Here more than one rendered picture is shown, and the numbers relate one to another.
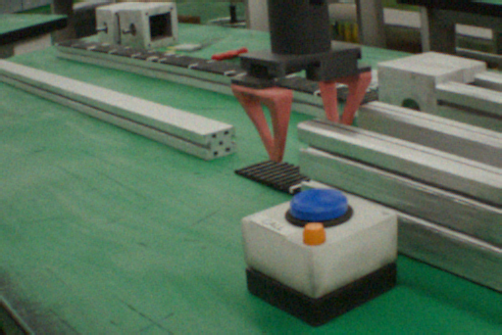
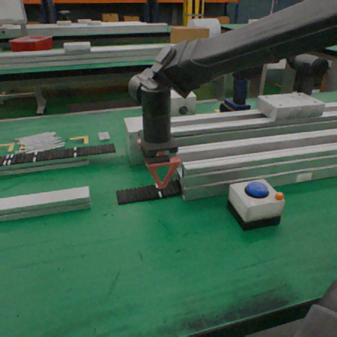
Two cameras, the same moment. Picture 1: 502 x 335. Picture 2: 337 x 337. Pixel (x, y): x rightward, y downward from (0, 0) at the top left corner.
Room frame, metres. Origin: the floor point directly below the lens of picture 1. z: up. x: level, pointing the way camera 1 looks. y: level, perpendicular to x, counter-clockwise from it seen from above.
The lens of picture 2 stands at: (0.50, 0.45, 1.17)
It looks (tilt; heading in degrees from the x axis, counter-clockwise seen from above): 31 degrees down; 290
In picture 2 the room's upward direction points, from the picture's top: straight up
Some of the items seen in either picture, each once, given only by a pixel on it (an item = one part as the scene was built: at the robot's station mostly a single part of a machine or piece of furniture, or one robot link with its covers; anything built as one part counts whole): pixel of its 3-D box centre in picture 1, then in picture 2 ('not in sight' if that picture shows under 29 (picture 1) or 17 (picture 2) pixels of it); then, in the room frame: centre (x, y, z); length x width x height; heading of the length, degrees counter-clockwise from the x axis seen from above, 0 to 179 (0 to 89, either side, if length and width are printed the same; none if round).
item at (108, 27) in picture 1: (117, 24); not in sight; (1.76, 0.28, 0.83); 0.11 x 0.10 x 0.10; 121
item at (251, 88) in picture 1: (284, 109); (160, 165); (0.69, -0.04, 0.86); 0.07 x 0.07 x 0.09; 34
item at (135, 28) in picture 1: (143, 26); not in sight; (1.66, 0.21, 0.83); 0.11 x 0.10 x 0.10; 128
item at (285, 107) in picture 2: not in sight; (288, 110); (0.45, -0.47, 0.87); 0.16 x 0.11 x 0.07; 35
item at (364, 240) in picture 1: (329, 248); (252, 201); (0.50, -0.05, 0.81); 0.10 x 0.08 x 0.06; 125
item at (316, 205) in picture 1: (319, 210); (256, 189); (0.50, -0.04, 0.84); 0.04 x 0.04 x 0.02
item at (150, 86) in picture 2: not in sight; (155, 98); (0.71, -0.06, 1.00); 0.07 x 0.06 x 0.07; 132
